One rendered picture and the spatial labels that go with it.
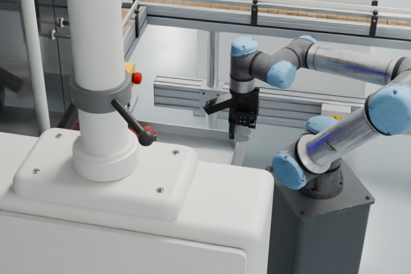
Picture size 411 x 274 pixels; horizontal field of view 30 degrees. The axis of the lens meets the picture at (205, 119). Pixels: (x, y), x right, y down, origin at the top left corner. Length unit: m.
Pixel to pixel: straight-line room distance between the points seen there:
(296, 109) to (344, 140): 1.25
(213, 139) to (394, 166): 1.61
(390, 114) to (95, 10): 1.03
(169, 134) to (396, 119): 0.83
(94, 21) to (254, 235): 0.38
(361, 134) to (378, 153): 1.93
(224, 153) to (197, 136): 0.12
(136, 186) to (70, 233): 0.13
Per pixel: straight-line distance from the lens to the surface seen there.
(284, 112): 3.27
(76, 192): 1.13
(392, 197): 3.65
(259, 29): 3.05
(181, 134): 2.42
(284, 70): 2.07
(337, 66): 2.10
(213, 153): 2.34
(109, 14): 1.01
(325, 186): 2.33
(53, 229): 1.18
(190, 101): 3.31
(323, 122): 2.28
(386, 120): 1.89
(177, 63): 4.52
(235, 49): 2.12
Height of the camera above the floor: 2.30
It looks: 35 degrees down
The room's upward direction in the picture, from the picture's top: 1 degrees clockwise
